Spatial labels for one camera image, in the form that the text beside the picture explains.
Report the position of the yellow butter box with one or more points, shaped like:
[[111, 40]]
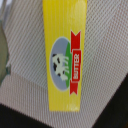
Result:
[[64, 29]]

